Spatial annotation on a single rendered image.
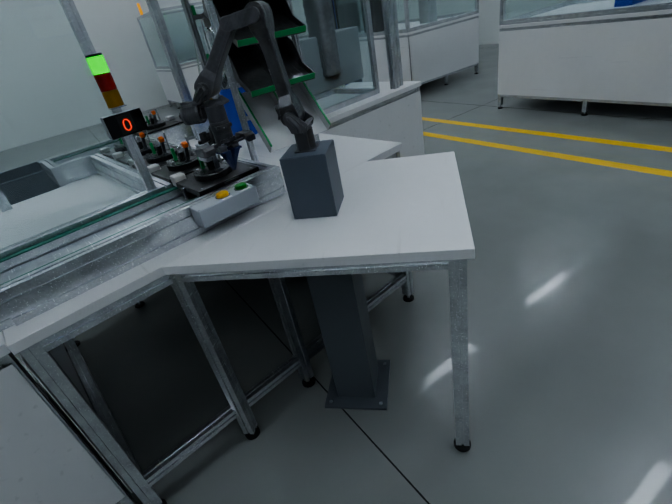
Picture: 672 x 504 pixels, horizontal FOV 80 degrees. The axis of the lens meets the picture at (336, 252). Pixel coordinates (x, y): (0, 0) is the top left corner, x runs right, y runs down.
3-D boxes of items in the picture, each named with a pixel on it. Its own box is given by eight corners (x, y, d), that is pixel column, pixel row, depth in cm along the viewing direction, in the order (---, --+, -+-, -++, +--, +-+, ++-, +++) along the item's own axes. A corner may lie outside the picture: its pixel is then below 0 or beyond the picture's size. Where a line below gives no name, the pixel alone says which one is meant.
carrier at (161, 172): (226, 162, 164) (215, 132, 158) (171, 185, 152) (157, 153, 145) (200, 156, 181) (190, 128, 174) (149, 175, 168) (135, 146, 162)
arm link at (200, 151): (249, 112, 124) (239, 111, 129) (195, 131, 114) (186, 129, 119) (256, 138, 129) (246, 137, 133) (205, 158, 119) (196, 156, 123)
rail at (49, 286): (286, 191, 150) (278, 163, 144) (16, 326, 104) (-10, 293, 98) (277, 189, 153) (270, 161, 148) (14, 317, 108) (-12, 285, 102)
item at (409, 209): (475, 258, 98) (475, 248, 96) (156, 275, 119) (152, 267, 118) (454, 158, 156) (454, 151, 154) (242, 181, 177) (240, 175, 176)
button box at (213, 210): (260, 201, 135) (255, 184, 132) (205, 229, 124) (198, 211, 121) (249, 198, 140) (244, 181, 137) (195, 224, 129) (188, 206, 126)
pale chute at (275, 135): (300, 142, 156) (302, 135, 152) (269, 153, 151) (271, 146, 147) (265, 86, 161) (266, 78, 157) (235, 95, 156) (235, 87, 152)
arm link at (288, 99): (268, -3, 105) (246, 5, 107) (259, -3, 99) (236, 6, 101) (307, 118, 120) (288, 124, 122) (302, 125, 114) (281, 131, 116)
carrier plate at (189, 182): (259, 171, 147) (258, 165, 145) (201, 197, 134) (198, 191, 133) (227, 163, 163) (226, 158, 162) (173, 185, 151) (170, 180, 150)
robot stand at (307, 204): (337, 216, 124) (324, 153, 114) (294, 219, 128) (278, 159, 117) (344, 196, 136) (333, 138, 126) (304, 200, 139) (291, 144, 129)
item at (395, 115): (428, 193, 325) (421, 81, 281) (328, 258, 268) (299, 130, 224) (367, 180, 372) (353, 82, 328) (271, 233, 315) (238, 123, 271)
